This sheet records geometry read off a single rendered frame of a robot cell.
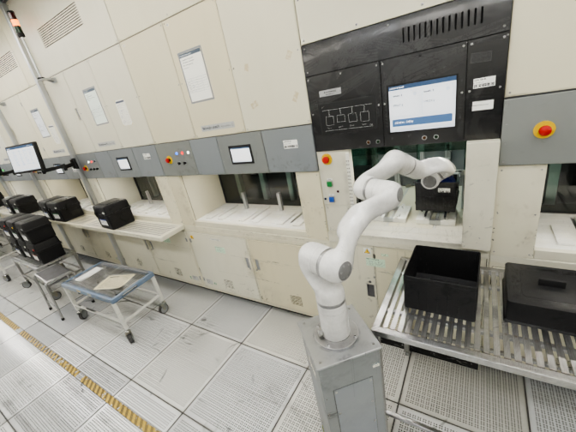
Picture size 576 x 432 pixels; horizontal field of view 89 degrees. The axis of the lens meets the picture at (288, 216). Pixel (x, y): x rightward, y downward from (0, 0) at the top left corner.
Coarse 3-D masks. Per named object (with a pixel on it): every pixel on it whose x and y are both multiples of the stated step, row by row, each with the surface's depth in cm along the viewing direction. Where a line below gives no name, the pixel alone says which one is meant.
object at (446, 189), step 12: (420, 180) 183; (456, 180) 176; (420, 192) 171; (432, 192) 167; (444, 192) 164; (456, 192) 161; (420, 204) 174; (432, 204) 170; (444, 204) 167; (456, 204) 163; (444, 216) 170
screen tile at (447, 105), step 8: (424, 88) 131; (432, 88) 129; (440, 88) 128; (424, 96) 132; (432, 96) 130; (448, 96) 127; (424, 104) 133; (432, 104) 132; (440, 104) 130; (448, 104) 129; (424, 112) 135
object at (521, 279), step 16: (512, 272) 126; (528, 272) 124; (544, 272) 123; (560, 272) 121; (512, 288) 118; (528, 288) 116; (544, 288) 114; (560, 288) 113; (512, 304) 112; (528, 304) 109; (544, 304) 107; (560, 304) 106; (512, 320) 114; (528, 320) 111; (544, 320) 108; (560, 320) 105
